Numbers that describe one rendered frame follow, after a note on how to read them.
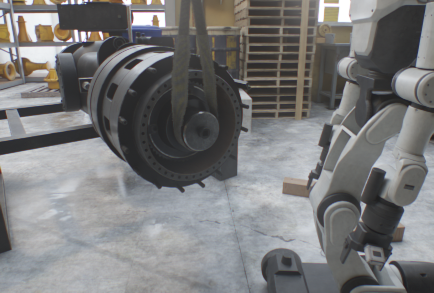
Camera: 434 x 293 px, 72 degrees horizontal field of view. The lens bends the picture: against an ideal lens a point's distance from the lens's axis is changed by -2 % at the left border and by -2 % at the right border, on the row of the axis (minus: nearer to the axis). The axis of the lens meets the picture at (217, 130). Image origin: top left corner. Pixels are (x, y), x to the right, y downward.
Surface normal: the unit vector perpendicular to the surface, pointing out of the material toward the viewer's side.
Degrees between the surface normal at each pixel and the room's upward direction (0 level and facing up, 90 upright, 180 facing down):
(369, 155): 115
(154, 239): 0
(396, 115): 90
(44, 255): 0
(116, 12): 90
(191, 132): 90
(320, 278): 0
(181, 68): 91
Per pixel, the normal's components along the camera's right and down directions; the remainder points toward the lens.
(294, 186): -0.34, 0.27
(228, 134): -0.81, -0.18
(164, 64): 0.51, 0.25
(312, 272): 0.00, -0.96
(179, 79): 0.07, 0.35
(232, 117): -0.86, 0.19
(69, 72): 0.46, -0.20
